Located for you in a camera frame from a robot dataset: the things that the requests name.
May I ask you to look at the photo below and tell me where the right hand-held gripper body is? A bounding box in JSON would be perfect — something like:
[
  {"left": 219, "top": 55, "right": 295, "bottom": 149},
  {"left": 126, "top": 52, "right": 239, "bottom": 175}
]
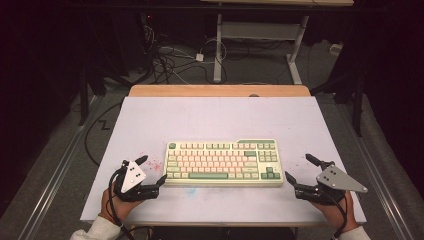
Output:
[{"left": 294, "top": 160, "right": 369, "bottom": 206}]

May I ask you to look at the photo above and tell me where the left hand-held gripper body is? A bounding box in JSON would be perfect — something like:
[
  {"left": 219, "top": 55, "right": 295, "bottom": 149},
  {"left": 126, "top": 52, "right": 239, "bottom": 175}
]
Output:
[{"left": 113, "top": 159, "right": 160, "bottom": 203}]

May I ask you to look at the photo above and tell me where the person's right hand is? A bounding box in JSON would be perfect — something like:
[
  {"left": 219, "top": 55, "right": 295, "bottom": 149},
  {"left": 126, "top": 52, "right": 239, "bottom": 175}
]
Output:
[{"left": 311, "top": 190, "right": 360, "bottom": 234}]

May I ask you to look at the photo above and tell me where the person's left hand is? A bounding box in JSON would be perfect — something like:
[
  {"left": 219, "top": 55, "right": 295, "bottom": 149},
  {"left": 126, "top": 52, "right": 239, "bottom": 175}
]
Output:
[{"left": 100, "top": 184, "right": 144, "bottom": 224}]

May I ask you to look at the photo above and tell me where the wooden table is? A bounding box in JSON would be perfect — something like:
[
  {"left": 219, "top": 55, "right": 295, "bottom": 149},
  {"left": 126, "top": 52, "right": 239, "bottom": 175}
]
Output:
[{"left": 128, "top": 84, "right": 312, "bottom": 98}]

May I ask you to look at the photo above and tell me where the white power strip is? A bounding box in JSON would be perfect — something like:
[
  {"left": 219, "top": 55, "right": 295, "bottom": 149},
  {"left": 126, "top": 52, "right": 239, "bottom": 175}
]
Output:
[{"left": 329, "top": 43, "right": 344, "bottom": 57}]

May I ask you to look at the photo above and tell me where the white-framed desk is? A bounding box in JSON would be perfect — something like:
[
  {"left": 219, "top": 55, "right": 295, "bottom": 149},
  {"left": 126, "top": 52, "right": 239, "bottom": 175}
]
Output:
[{"left": 199, "top": 0, "right": 355, "bottom": 85}]

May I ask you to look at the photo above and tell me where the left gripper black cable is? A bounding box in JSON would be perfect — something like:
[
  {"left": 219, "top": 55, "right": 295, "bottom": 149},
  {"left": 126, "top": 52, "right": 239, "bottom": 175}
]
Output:
[{"left": 107, "top": 164, "right": 138, "bottom": 240}]

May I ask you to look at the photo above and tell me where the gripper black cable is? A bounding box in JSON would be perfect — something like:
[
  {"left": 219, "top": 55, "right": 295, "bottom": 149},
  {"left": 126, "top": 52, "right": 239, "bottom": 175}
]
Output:
[
  {"left": 319, "top": 189, "right": 349, "bottom": 239},
  {"left": 107, "top": 164, "right": 138, "bottom": 240}
]

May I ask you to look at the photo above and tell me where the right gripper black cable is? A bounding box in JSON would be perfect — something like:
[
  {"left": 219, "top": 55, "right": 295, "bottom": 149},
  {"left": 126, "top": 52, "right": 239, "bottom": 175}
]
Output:
[{"left": 319, "top": 189, "right": 349, "bottom": 239}]

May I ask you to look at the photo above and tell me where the metal floor rail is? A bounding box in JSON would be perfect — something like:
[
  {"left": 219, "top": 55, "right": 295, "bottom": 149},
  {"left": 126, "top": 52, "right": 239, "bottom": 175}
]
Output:
[
  {"left": 14, "top": 94, "right": 103, "bottom": 240},
  {"left": 334, "top": 99, "right": 418, "bottom": 240}
]

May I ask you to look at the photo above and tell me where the black looped floor cable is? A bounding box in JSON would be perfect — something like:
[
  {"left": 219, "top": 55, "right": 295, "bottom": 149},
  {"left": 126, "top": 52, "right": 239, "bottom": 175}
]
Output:
[{"left": 83, "top": 101, "right": 124, "bottom": 168}]

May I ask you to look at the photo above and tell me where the tangle of floor cables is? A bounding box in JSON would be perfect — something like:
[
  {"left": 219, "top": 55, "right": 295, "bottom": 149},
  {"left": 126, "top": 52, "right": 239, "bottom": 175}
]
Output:
[{"left": 143, "top": 23, "right": 228, "bottom": 86}]

